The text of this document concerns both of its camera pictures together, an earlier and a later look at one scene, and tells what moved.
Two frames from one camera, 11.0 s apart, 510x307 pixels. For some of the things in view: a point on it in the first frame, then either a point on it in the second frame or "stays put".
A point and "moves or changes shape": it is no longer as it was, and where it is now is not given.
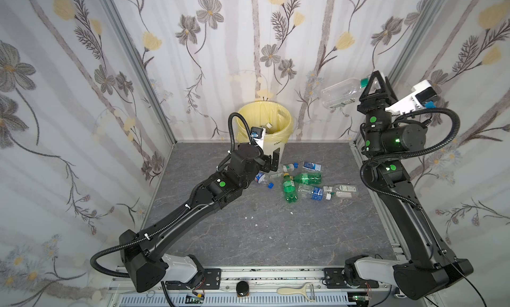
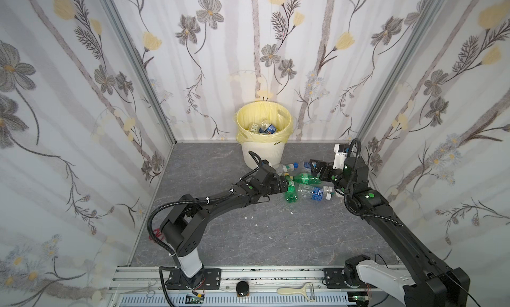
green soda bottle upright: (289, 189) stays put
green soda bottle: (309, 178) stays put
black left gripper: (270, 161) to (279, 183)
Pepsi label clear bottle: (260, 179) moves or changes shape
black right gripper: (376, 104) to (325, 173)
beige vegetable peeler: (289, 291) stays put
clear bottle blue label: (315, 193) stays put
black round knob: (242, 288) stays put
